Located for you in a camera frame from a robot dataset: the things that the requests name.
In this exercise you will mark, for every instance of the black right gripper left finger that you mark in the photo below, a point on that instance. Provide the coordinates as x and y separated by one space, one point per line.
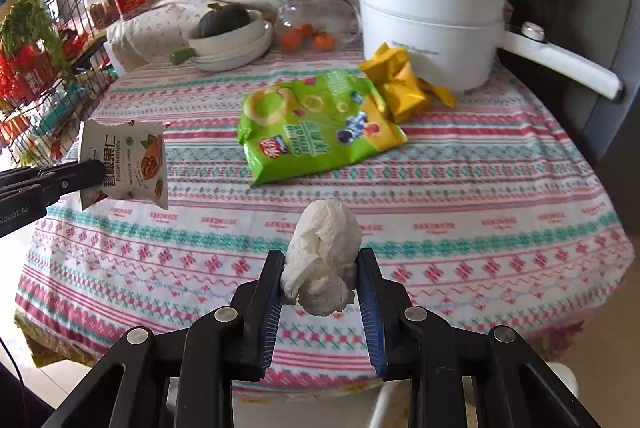
261 319

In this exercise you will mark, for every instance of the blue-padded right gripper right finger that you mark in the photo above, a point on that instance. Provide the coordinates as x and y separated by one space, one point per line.
377 315

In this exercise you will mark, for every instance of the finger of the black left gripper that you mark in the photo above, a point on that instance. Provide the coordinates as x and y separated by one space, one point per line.
70 177

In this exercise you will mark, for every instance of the white nut snack packet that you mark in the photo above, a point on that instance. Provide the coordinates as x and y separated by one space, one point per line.
130 162

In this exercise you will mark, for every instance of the white tissue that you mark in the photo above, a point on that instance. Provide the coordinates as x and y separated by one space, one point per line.
320 271

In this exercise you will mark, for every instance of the green chip bag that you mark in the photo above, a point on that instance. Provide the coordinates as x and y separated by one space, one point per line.
317 124

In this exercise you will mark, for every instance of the yellow snack wrapper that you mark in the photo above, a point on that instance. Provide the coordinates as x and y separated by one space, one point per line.
405 93

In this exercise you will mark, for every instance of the patterned striped tablecloth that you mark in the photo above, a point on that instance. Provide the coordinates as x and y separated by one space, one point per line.
481 207

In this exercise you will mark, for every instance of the green leafy vegetables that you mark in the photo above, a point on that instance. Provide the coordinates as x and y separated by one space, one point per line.
27 23

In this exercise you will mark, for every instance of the floral cloth under bowls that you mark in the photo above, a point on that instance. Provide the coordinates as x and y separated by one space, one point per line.
154 34

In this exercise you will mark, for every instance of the stacked white bowls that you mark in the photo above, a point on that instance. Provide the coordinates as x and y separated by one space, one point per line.
226 51

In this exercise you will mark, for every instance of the dark green squash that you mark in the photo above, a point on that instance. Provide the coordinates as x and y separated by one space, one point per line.
224 19

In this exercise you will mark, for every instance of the small orange in teapot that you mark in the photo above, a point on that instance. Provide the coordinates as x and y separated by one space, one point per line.
291 40

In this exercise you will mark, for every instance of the glass teapot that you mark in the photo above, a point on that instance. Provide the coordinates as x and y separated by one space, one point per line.
339 18

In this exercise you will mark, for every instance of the white electric cooking pot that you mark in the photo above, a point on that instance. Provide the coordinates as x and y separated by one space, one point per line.
452 43

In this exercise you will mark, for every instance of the black wire storage rack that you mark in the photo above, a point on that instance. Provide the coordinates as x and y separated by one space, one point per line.
41 112

